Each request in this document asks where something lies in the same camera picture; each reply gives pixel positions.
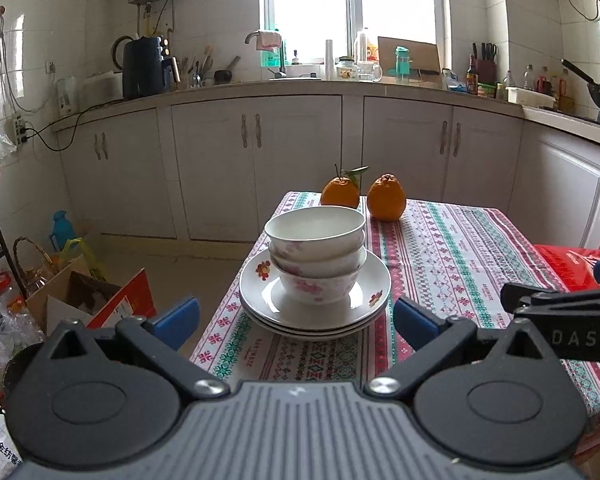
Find white plastic tray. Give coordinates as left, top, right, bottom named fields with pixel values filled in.
left=504, top=86, right=556, bottom=109

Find orange with green leaf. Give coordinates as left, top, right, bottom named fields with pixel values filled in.
left=320, top=163, right=370, bottom=210

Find brown cardboard sheet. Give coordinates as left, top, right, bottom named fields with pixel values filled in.
left=377, top=36, right=441, bottom=74

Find utensil holder with chopsticks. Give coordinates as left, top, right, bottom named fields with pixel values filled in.
left=177, top=44, right=214, bottom=89

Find stack of clear plastic cups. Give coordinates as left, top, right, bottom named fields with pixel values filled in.
left=323, top=38, right=337, bottom=80

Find beige kitchen countertop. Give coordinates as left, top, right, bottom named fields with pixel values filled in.
left=54, top=77, right=600, bottom=154

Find black mortar with pestle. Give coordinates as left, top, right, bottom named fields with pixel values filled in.
left=213, top=55, right=242, bottom=85

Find white plate with fruit print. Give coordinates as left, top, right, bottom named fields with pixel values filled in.
left=249, top=316, right=382, bottom=339
left=238, top=247, right=392, bottom=325
left=240, top=304, right=389, bottom=334

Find white kitchen cabinets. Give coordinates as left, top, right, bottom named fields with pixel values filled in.
left=55, top=87, right=600, bottom=262

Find white power strip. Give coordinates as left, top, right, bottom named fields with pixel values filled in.
left=9, top=112, right=31, bottom=146

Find teal drinking bottle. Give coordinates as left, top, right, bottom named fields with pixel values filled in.
left=394, top=45, right=414, bottom=84

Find white plastic jug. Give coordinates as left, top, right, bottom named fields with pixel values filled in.
left=57, top=75, right=80, bottom=116

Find patterned tablecloth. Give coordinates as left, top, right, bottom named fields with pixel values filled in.
left=189, top=190, right=600, bottom=419

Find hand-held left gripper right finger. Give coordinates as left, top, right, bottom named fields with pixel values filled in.
left=362, top=296, right=548, bottom=403

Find dark blue air fryer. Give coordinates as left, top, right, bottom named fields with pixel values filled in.
left=122, top=36, right=174, bottom=101

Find red knife block with knives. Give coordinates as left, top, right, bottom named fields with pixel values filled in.
left=472, top=42, right=499, bottom=86

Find metal faucet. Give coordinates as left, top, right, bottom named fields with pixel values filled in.
left=244, top=31, right=287, bottom=80

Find green dish soap bottle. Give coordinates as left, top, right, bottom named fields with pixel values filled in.
left=261, top=27, right=287, bottom=69

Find kitchen window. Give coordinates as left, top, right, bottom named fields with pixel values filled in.
left=257, top=0, right=449, bottom=66

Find orange without leaf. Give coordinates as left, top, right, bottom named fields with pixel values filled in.
left=367, top=173, right=407, bottom=222

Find yellow-green bag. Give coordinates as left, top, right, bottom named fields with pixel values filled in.
left=55, top=237, right=101, bottom=276

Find white bowl with pink flowers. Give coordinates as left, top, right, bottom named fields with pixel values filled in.
left=268, top=244, right=369, bottom=277
left=263, top=206, right=367, bottom=261
left=278, top=261, right=362, bottom=306

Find red cardboard box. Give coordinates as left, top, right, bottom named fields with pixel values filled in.
left=84, top=268, right=157, bottom=331

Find wicker basket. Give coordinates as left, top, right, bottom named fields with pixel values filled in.
left=12, top=236, right=56, bottom=302

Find brown cardboard box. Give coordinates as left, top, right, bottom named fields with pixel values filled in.
left=25, top=254, right=124, bottom=337

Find plastic oil bottle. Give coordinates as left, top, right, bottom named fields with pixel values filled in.
left=354, top=27, right=379, bottom=64

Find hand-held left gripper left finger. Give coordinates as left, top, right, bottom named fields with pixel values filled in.
left=45, top=296, right=230, bottom=403

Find black trash bin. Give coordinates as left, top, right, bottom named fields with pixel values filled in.
left=2, top=344, right=46, bottom=397

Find white countertop appliance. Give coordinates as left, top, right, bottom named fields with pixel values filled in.
left=82, top=72, right=124, bottom=104

